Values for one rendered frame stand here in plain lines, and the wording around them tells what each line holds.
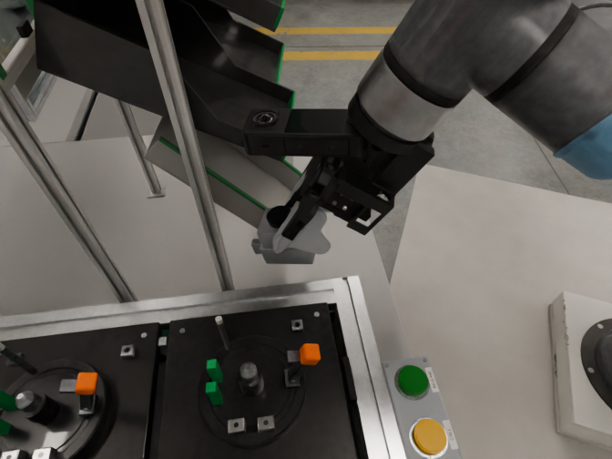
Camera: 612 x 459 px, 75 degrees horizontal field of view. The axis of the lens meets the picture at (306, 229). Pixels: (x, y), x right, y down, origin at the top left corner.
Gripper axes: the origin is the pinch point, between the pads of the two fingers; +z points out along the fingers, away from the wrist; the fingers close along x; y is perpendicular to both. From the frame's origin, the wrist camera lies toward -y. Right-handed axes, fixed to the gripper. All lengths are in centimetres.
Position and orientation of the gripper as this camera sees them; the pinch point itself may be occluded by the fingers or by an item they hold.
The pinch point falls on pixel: (280, 227)
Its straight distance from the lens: 49.4
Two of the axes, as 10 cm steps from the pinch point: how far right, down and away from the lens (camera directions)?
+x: 1.9, -7.3, 6.6
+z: -4.4, 5.4, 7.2
